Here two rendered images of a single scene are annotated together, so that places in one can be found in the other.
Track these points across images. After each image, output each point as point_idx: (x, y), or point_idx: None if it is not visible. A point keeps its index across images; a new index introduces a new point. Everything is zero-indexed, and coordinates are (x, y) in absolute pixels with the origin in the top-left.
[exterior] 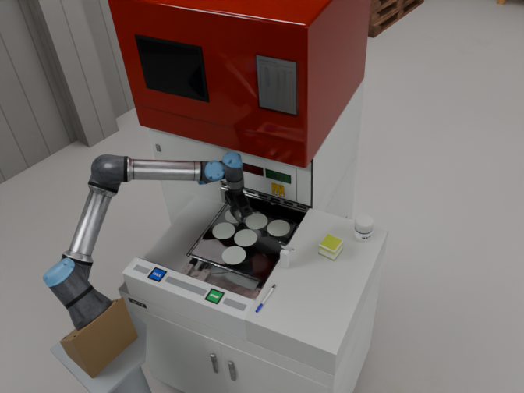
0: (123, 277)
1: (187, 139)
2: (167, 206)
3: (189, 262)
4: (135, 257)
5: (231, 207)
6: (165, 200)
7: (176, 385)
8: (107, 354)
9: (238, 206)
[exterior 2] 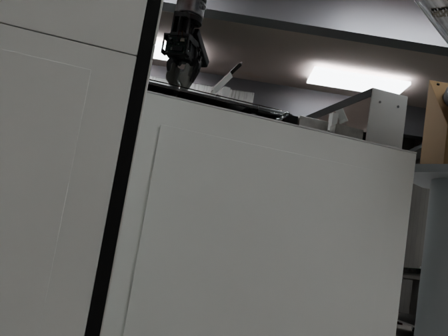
0: (406, 107)
1: None
2: (136, 147)
3: (296, 116)
4: (374, 88)
5: (200, 57)
6: (141, 119)
7: None
8: None
9: (205, 48)
